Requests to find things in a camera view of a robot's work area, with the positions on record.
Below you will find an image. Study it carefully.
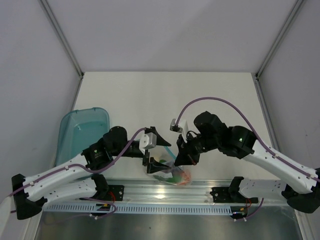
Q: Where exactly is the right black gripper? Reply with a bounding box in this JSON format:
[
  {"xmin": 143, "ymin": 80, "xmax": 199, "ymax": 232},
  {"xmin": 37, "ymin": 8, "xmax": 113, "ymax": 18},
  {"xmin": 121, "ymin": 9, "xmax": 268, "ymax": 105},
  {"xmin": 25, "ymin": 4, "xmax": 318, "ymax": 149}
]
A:
[{"xmin": 175, "ymin": 131, "xmax": 220, "ymax": 166}]

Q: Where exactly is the clear zip top bag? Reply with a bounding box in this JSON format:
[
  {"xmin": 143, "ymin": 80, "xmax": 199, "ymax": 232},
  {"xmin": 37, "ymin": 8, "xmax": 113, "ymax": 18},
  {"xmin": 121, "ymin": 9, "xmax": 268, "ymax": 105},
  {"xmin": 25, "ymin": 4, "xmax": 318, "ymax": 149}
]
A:
[{"xmin": 145, "ymin": 146, "xmax": 190, "ymax": 186}]

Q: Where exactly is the orange toy fruit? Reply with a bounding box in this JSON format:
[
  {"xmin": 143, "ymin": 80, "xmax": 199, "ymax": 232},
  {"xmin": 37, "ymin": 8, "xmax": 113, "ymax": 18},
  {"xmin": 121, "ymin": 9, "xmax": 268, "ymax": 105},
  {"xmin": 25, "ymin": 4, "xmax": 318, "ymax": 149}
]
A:
[{"xmin": 179, "ymin": 170, "xmax": 192, "ymax": 186}]

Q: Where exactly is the green toy bell pepper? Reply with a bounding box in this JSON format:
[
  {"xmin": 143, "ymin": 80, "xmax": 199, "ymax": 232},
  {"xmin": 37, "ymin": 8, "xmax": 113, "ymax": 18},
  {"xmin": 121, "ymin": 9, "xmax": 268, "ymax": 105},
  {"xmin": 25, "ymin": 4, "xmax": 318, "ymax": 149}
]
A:
[{"xmin": 165, "ymin": 175, "xmax": 183, "ymax": 185}]

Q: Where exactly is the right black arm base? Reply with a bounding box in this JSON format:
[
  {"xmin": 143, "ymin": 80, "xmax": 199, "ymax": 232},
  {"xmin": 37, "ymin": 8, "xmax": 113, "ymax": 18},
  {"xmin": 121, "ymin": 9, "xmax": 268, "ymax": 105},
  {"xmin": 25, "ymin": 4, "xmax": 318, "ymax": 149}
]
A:
[{"xmin": 209, "ymin": 186, "xmax": 259, "ymax": 204}]

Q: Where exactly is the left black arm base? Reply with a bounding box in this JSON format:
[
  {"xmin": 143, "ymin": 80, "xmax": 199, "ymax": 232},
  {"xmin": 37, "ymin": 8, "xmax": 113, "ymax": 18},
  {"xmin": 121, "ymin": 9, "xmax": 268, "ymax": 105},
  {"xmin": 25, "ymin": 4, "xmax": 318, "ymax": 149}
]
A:
[{"xmin": 91, "ymin": 185, "xmax": 125, "ymax": 202}]

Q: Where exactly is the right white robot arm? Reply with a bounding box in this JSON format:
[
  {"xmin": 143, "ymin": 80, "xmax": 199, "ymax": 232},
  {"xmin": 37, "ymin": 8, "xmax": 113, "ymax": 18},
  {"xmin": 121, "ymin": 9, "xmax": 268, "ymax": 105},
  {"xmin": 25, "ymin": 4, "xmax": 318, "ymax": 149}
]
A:
[{"xmin": 170, "ymin": 111, "xmax": 320, "ymax": 214}]

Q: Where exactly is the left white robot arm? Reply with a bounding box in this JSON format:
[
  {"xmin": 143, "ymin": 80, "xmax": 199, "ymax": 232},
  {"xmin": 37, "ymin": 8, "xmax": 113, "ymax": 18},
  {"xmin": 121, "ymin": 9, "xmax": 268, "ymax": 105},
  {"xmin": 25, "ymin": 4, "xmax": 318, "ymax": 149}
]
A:
[{"xmin": 10, "ymin": 126, "xmax": 171, "ymax": 220}]

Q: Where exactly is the teal plastic tray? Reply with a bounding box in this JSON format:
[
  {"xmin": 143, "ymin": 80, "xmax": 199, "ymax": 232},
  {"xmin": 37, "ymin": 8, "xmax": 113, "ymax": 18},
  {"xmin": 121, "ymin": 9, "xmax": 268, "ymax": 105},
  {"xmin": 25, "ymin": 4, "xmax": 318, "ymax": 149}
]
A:
[{"xmin": 54, "ymin": 107, "xmax": 110, "ymax": 166}]

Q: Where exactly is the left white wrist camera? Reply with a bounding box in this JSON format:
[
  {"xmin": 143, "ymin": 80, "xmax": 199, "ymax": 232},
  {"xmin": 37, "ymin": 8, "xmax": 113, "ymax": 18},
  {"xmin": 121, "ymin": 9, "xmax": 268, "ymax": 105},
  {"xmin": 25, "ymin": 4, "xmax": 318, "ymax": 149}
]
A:
[{"xmin": 139, "ymin": 132, "xmax": 157, "ymax": 152}]

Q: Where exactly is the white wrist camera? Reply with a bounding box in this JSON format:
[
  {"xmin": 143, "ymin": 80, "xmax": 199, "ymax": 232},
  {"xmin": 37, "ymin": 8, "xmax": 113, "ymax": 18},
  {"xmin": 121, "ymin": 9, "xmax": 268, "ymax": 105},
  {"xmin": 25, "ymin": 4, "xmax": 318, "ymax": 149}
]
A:
[
  {"xmin": 169, "ymin": 118, "xmax": 189, "ymax": 143},
  {"xmin": 139, "ymin": 132, "xmax": 157, "ymax": 152}
]

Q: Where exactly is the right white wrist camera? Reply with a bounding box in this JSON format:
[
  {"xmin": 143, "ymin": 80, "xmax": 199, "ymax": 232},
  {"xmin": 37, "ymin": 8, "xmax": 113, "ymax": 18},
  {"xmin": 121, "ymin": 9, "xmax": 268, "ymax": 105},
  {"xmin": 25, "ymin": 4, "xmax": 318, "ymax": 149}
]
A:
[{"xmin": 169, "ymin": 118, "xmax": 189, "ymax": 143}]

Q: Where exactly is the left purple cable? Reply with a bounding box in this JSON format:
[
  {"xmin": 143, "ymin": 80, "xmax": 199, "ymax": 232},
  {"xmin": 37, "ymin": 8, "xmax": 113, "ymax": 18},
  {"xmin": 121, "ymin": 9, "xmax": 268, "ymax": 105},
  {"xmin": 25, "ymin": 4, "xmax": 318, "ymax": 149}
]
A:
[{"xmin": 7, "ymin": 126, "xmax": 148, "ymax": 221}]

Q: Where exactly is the aluminium mounting rail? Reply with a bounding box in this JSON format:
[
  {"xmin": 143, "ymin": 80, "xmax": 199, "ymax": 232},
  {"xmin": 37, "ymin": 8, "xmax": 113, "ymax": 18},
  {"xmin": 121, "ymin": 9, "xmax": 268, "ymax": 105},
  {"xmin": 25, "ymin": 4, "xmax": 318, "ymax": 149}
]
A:
[{"xmin": 33, "ymin": 177, "xmax": 307, "ymax": 207}]

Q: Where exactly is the white slotted cable duct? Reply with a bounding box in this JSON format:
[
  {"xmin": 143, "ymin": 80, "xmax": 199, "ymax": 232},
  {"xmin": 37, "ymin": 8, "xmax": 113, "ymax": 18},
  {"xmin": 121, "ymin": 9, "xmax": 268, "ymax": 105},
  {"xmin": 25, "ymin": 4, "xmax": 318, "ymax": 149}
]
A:
[{"xmin": 43, "ymin": 202, "xmax": 233, "ymax": 216}]

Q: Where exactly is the right aluminium frame post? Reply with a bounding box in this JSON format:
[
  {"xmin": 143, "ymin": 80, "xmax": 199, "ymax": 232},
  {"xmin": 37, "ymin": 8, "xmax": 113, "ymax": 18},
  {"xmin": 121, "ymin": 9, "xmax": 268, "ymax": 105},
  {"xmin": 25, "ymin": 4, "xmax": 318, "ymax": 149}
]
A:
[{"xmin": 253, "ymin": 0, "xmax": 306, "ymax": 78}]

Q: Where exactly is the aluminium frame post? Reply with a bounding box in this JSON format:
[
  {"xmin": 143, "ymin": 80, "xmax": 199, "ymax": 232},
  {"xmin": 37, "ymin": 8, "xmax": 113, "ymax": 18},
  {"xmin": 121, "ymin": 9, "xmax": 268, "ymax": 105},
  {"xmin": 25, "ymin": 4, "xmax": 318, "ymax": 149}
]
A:
[
  {"xmin": 38, "ymin": 0, "xmax": 84, "ymax": 78},
  {"xmin": 253, "ymin": 0, "xmax": 306, "ymax": 78}
]

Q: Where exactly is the left aluminium frame post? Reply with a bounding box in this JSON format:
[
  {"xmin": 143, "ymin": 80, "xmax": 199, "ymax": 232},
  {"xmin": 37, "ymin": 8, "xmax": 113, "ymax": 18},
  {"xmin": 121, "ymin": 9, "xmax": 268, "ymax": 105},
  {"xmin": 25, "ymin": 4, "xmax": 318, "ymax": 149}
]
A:
[{"xmin": 38, "ymin": 0, "xmax": 84, "ymax": 78}]

